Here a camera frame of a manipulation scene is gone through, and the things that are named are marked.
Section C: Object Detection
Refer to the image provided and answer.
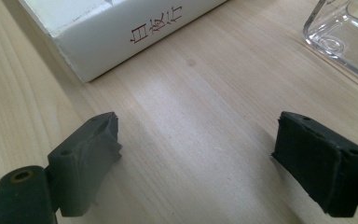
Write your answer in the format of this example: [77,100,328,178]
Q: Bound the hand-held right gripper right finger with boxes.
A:
[270,110,358,218]

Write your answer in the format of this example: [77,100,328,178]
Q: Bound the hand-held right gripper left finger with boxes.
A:
[47,111,123,218]

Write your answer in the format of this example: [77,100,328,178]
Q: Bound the clear acrylic book rack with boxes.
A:
[302,0,358,86]

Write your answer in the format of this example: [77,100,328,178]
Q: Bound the white box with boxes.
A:
[18,0,228,84]

